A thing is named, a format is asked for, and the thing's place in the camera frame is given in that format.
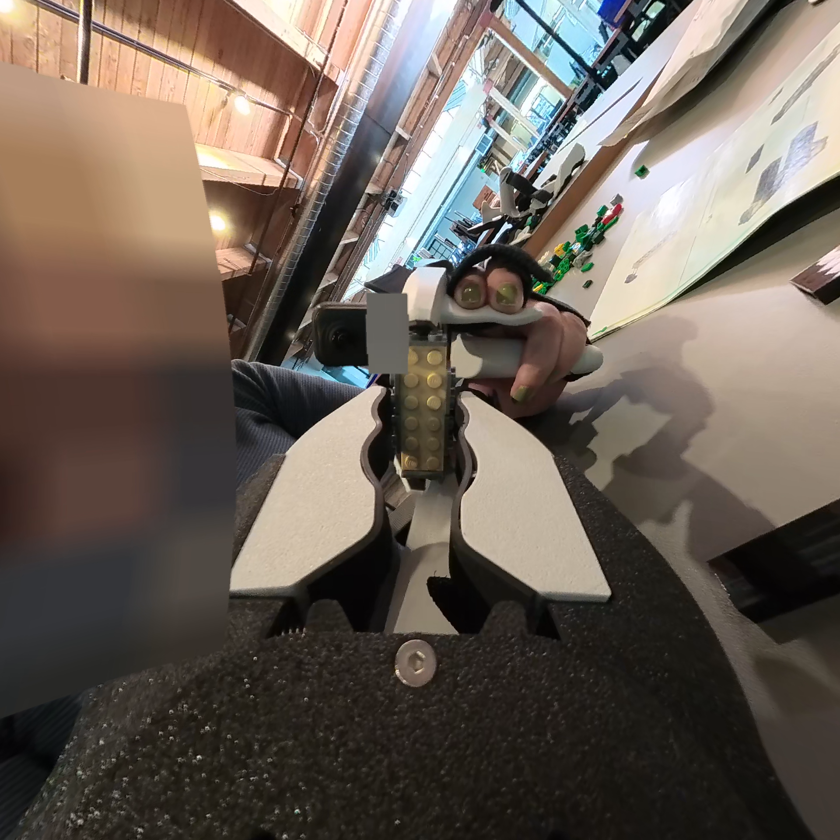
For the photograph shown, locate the person's left forearm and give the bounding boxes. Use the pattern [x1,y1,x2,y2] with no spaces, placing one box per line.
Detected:
[231,359,371,460]

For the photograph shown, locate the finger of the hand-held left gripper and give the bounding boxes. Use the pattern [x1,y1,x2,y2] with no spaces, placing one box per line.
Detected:
[451,333,511,380]
[402,268,455,325]

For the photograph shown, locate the dark brown flat plate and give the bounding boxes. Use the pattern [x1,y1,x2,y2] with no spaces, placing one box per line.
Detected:
[791,246,840,304]

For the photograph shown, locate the pile of green toy bricks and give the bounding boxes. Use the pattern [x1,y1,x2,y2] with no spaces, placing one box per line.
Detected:
[530,202,626,293]

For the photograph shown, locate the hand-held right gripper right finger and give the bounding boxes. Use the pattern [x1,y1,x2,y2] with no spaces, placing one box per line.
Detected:
[448,391,613,603]

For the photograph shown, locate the person's left hand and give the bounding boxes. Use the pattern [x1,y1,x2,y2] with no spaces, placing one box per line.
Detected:
[453,264,593,421]

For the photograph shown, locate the person's torso in dark sweater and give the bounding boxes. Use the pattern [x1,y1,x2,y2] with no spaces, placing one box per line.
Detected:
[0,696,86,840]

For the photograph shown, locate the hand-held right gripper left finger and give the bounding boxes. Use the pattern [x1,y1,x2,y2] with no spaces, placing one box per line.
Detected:
[228,386,396,603]

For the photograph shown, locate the white office chair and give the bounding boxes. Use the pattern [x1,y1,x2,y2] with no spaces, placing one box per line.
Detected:
[479,144,585,231]

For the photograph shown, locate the open instruction booklet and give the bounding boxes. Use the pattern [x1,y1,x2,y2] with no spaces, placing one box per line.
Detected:
[587,62,840,342]

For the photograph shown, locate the silver ventilation duct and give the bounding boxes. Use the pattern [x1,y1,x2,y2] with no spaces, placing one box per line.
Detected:
[246,0,401,358]

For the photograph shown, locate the grey desk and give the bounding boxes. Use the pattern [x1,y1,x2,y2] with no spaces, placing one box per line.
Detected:
[459,0,840,840]

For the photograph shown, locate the grey and tan brick assembly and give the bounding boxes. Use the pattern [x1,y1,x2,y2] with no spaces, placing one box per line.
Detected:
[394,327,462,494]

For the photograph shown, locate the black flat plate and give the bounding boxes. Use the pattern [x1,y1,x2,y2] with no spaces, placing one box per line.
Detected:
[707,515,840,624]

